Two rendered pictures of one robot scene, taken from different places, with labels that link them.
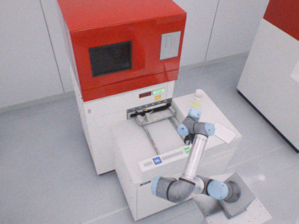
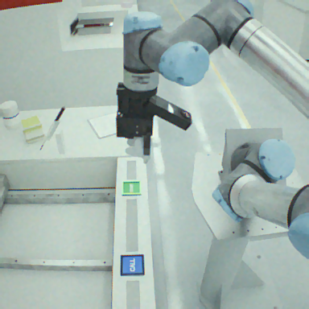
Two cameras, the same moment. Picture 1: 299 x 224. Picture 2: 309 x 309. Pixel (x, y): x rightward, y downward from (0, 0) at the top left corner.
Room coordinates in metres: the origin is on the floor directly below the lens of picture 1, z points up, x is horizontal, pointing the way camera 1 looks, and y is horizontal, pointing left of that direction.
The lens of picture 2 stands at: (0.87, 0.26, 1.59)
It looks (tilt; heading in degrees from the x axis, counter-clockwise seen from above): 38 degrees down; 292
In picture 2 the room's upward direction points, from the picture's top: straight up
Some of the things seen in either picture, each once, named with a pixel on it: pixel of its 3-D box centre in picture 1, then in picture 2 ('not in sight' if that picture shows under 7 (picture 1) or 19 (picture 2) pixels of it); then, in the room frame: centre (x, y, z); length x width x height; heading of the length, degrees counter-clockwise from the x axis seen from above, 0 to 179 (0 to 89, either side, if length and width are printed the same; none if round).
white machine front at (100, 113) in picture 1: (131, 104); not in sight; (1.59, 0.18, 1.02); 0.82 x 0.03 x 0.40; 116
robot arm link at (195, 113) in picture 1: (193, 116); (142, 41); (1.11, -0.28, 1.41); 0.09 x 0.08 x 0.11; 148
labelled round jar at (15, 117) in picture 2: (198, 95); (10, 114); (1.78, -0.44, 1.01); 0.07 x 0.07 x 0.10
